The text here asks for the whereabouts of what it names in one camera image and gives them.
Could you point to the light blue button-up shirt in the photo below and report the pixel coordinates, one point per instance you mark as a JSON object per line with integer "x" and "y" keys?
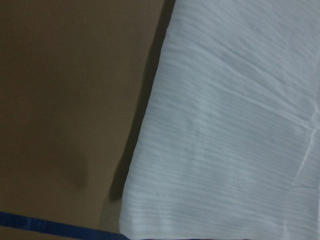
{"x": 229, "y": 146}

